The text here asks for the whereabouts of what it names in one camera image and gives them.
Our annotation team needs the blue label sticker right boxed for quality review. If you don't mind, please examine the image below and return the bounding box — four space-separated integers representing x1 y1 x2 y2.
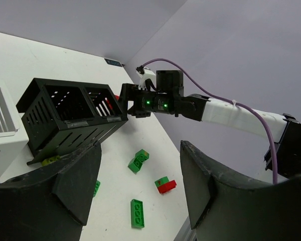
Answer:
104 58 122 67

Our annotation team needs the green square lego brick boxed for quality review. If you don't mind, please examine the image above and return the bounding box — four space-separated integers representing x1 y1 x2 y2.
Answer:
93 180 100 197

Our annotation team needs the lime lego by black container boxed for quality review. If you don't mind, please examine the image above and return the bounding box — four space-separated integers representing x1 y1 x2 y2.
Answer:
41 155 61 166

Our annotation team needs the green lego pair with yellow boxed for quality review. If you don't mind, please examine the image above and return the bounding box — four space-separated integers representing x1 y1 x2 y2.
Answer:
128 149 149 174

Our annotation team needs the white two-compartment container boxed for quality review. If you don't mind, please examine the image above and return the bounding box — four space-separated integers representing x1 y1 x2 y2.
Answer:
0 82 29 177

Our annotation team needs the black two-compartment container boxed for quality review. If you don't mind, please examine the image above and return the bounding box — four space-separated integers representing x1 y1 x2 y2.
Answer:
16 78 128 165

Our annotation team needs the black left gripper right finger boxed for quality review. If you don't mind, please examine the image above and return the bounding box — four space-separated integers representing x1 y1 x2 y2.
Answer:
180 141 301 240

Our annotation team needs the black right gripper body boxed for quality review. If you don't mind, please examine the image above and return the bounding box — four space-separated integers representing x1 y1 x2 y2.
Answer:
118 70 185 118

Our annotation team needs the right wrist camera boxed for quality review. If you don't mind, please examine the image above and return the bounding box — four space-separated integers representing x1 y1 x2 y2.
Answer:
136 66 156 91

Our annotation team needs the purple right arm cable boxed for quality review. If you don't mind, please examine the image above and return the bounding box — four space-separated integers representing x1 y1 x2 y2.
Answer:
141 58 279 185

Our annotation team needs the green long lego brick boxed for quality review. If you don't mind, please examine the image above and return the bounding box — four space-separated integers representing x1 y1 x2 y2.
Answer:
130 199 144 228

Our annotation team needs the red and green lego stack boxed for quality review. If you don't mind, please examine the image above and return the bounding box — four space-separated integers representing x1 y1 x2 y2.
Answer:
155 176 177 194

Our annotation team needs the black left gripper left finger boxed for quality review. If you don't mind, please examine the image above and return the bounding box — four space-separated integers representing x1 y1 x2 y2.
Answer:
0 142 102 240

